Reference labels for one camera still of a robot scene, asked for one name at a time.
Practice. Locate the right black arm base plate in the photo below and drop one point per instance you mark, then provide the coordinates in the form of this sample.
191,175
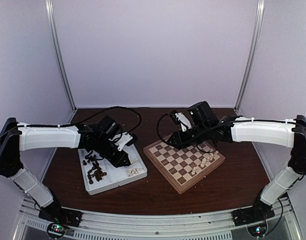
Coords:
245,216

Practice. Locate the light chess pawn piece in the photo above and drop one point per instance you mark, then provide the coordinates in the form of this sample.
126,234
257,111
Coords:
216,155

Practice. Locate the right aluminium frame post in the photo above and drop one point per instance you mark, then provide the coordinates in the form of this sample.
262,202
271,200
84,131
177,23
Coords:
258,23

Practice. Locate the pile of light chess pieces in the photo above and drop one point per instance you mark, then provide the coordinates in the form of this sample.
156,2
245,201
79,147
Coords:
134,168

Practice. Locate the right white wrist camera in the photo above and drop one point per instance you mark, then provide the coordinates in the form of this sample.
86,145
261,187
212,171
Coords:
183,121

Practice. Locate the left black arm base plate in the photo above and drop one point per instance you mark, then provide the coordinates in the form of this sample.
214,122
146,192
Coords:
63,216

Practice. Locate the white plastic compartment tray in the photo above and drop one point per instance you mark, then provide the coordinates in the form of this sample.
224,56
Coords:
115,177

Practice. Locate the wooden chess board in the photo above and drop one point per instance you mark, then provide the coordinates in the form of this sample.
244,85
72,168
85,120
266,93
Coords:
176,164

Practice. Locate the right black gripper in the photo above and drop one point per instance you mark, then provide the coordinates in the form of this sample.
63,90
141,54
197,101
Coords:
180,143

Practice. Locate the front aluminium frame rail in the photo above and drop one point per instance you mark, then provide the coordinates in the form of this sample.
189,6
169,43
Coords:
218,225

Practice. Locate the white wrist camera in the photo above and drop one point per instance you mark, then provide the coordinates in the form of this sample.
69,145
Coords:
183,121
126,140

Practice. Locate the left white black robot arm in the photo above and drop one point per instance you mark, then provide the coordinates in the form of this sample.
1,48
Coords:
106,138

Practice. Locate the right controller board with LEDs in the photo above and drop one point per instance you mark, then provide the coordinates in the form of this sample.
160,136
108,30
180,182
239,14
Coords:
257,231

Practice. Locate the aluminium frame post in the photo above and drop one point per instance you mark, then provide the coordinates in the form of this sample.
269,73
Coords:
258,23
58,53

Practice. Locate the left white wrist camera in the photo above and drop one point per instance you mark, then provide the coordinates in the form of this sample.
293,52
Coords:
126,140

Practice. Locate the pile of dark chess pieces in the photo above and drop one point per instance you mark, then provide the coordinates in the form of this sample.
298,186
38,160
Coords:
95,171

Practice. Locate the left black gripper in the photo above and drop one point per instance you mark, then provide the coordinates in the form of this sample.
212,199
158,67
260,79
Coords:
118,162

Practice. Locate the controller board with leds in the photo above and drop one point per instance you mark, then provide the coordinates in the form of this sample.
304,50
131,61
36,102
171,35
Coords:
257,231
55,230

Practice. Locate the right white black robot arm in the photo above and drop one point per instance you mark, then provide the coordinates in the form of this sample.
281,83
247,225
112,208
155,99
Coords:
290,133

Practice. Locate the left controller board with LEDs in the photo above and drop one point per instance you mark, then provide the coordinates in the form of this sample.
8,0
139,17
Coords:
55,230

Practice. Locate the left aluminium frame post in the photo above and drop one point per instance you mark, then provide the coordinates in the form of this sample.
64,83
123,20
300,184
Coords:
58,53

